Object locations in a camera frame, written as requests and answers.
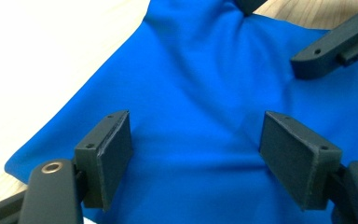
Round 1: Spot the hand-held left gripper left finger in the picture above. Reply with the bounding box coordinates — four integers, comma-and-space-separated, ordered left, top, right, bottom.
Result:
74, 109, 134, 213

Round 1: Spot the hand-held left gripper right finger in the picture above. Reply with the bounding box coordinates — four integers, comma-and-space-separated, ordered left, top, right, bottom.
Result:
258, 110, 343, 211

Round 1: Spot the blue t-shirt with white print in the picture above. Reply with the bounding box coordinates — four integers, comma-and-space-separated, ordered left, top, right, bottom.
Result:
4, 0, 358, 224

